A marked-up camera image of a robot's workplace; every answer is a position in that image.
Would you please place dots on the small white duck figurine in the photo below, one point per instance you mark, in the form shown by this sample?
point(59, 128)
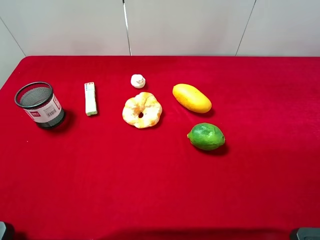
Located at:
point(137, 81)

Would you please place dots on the dark object bottom right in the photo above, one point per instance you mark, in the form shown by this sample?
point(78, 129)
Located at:
point(305, 233)

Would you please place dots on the dark object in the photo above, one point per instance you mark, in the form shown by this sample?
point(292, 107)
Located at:
point(305, 233)
point(7, 231)

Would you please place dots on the dark object bottom left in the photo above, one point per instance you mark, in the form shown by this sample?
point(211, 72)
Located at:
point(7, 231)

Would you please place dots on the orange white twisted bread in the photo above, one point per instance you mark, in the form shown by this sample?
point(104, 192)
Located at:
point(142, 111)

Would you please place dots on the yellow mango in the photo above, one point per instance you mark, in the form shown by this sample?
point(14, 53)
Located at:
point(191, 98)

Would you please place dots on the green lime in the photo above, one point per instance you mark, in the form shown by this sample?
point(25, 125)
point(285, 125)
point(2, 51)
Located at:
point(206, 136)

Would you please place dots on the white green small box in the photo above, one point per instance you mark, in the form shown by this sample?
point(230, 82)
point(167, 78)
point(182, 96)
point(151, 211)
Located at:
point(90, 99)

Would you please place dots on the red tablecloth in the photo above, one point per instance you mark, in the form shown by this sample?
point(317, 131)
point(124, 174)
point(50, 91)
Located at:
point(98, 177)

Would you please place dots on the black mesh pen cup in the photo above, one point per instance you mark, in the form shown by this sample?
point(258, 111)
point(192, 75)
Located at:
point(39, 102)

